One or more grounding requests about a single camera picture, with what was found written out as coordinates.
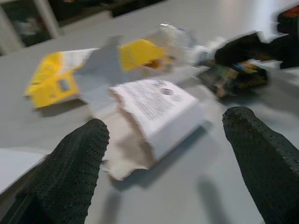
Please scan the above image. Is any clear plastic bag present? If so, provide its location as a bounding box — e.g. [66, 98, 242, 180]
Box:
[144, 22, 218, 67]

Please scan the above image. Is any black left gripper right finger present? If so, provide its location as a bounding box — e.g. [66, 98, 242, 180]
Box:
[221, 106, 299, 224]

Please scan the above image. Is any torn yellow carton box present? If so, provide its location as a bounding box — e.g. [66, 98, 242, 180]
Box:
[23, 48, 101, 110]

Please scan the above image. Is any white shelf unit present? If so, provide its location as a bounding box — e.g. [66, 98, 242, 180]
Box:
[0, 0, 62, 56]

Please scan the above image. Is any yellow carton piece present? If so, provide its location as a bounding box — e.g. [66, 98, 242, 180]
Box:
[118, 39, 170, 72]

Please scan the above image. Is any white torn carton box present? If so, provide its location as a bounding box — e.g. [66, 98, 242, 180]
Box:
[102, 78, 212, 182]

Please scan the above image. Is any dark printed snack packaging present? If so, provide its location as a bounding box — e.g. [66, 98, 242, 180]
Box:
[197, 59, 269, 98]

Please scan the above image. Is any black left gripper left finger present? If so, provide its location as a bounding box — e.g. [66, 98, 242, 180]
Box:
[0, 118, 110, 224]

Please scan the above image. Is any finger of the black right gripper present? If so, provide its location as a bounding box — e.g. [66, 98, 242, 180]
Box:
[214, 31, 285, 66]

